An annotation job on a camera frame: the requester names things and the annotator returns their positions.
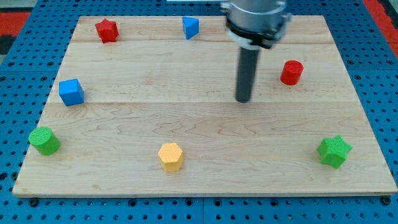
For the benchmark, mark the red cylinder block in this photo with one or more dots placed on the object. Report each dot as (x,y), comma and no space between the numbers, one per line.
(291,72)

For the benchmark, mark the yellow hexagon block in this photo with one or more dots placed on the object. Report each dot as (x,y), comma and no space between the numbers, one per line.
(171,157)

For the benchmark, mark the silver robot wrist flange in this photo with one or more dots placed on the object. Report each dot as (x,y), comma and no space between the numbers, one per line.
(255,24)

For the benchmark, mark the wooden board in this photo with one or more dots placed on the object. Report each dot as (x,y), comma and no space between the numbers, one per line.
(153,86)

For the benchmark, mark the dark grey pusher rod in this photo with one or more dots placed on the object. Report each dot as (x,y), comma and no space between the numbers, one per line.
(247,64)

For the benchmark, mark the red star block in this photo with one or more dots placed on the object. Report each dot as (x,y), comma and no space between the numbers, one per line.
(107,31)

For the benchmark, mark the blue cube block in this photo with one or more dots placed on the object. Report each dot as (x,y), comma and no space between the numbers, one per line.
(71,92)

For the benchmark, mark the green cylinder block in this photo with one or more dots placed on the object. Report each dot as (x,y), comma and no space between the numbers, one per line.
(44,140)

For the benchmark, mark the blue triangle block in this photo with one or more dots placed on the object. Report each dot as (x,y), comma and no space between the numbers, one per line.
(191,26)

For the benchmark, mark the green star block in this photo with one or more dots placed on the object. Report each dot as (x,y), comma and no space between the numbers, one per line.
(333,151)

